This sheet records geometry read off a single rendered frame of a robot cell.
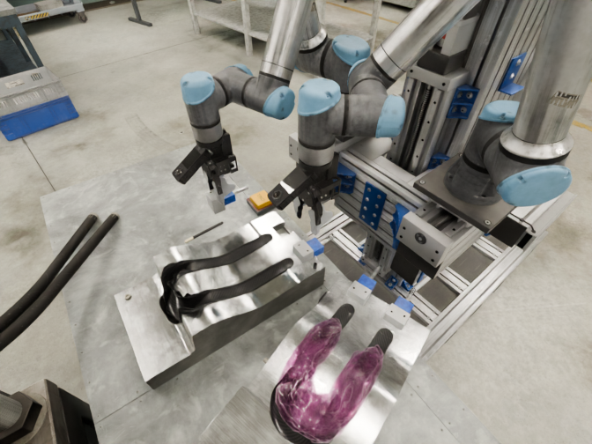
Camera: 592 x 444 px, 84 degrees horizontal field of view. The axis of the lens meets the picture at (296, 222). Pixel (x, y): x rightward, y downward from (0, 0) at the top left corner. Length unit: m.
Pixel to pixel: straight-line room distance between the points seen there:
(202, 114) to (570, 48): 0.68
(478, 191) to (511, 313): 1.30
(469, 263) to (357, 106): 1.46
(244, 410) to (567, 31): 0.81
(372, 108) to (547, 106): 0.28
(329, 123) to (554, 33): 0.35
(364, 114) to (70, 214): 1.08
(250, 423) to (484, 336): 1.50
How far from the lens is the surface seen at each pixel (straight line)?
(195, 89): 0.81
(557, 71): 0.68
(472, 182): 0.93
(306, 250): 0.90
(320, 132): 0.63
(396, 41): 0.72
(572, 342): 2.24
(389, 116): 0.63
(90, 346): 1.03
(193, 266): 0.91
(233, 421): 0.74
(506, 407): 1.92
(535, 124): 0.72
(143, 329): 0.92
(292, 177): 0.72
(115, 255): 1.17
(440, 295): 1.78
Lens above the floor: 1.63
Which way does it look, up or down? 48 degrees down
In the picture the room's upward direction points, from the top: straight up
